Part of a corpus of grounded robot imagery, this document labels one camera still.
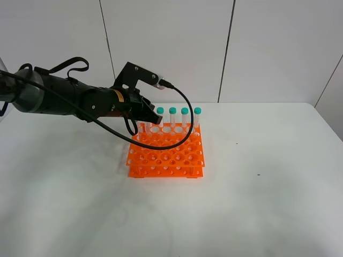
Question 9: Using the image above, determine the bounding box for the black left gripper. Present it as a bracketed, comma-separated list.
[108, 88, 162, 125]

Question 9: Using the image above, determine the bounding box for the test tube with teal cap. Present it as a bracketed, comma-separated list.
[145, 122, 152, 135]

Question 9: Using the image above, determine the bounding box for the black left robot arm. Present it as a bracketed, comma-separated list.
[1, 57, 162, 124]

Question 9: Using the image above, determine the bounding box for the rack tube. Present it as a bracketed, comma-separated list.
[156, 107, 164, 128]
[193, 107, 202, 128]
[169, 107, 176, 128]
[181, 107, 189, 128]

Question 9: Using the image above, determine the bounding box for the rack tube far right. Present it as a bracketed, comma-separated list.
[193, 107, 202, 128]

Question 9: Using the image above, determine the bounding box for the orange test tube rack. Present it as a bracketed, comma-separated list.
[126, 122, 205, 178]

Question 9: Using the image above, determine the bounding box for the thick black cable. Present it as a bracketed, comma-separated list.
[0, 70, 195, 150]

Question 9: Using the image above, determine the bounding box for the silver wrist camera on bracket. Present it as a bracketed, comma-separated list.
[111, 62, 170, 93]

